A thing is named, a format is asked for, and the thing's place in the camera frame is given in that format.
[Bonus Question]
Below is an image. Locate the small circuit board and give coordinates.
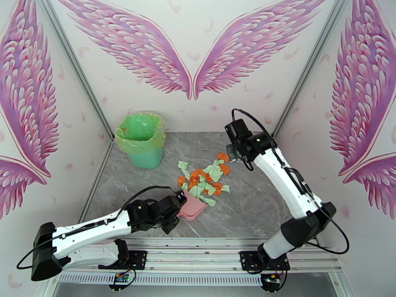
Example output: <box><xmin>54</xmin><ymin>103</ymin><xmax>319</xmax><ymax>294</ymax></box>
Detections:
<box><xmin>107</xmin><ymin>269</ymin><xmax>137</xmax><ymax>291</ymax></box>
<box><xmin>259</xmin><ymin>272</ymin><xmax>287</xmax><ymax>291</ymax></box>

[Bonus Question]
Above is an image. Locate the yellowish plastic bin liner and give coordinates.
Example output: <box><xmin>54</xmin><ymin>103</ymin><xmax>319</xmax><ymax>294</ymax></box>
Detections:
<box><xmin>115</xmin><ymin>110</ymin><xmax>169</xmax><ymax>153</ymax></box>

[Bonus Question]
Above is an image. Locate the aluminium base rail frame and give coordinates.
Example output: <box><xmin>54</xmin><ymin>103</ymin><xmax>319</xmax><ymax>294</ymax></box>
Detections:
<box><xmin>46</xmin><ymin>237</ymin><xmax>348</xmax><ymax>275</ymax></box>

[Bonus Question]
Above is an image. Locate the aluminium corner post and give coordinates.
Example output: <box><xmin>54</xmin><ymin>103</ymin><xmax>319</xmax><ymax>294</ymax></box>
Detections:
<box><xmin>34</xmin><ymin>0</ymin><xmax>114</xmax><ymax>142</ymax></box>
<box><xmin>272</xmin><ymin>0</ymin><xmax>353</xmax><ymax>141</ymax></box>

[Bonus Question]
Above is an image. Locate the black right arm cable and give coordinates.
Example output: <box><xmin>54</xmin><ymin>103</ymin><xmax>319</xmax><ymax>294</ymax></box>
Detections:
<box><xmin>231</xmin><ymin>108</ymin><xmax>350</xmax><ymax>255</ymax></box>

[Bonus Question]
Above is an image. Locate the green plastic trash bin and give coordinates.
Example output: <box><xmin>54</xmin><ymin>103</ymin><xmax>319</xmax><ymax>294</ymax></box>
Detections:
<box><xmin>115</xmin><ymin>110</ymin><xmax>169</xmax><ymax>169</ymax></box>

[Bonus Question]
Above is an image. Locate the perforated metal strip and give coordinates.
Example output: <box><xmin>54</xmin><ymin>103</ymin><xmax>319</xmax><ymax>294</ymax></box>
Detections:
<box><xmin>57</xmin><ymin>273</ymin><xmax>264</xmax><ymax>285</ymax></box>

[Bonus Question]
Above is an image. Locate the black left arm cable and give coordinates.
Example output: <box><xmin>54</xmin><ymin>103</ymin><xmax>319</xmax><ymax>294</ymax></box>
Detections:
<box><xmin>17</xmin><ymin>185</ymin><xmax>180</xmax><ymax>270</ymax></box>

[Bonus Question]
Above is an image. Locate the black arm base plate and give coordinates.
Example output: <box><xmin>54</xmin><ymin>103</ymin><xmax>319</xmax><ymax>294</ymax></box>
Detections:
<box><xmin>128</xmin><ymin>249</ymin><xmax>148</xmax><ymax>271</ymax></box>
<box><xmin>240</xmin><ymin>250</ymin><xmax>291</xmax><ymax>271</ymax></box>

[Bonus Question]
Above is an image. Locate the pink plastic dustpan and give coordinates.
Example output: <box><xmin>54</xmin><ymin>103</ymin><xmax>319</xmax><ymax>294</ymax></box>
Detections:
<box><xmin>176</xmin><ymin>190</ymin><xmax>208</xmax><ymax>222</ymax></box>

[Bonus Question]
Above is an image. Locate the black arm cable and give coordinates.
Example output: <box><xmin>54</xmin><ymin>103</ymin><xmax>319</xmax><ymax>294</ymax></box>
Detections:
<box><xmin>231</xmin><ymin>108</ymin><xmax>350</xmax><ymax>255</ymax></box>
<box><xmin>17</xmin><ymin>185</ymin><xmax>180</xmax><ymax>270</ymax></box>

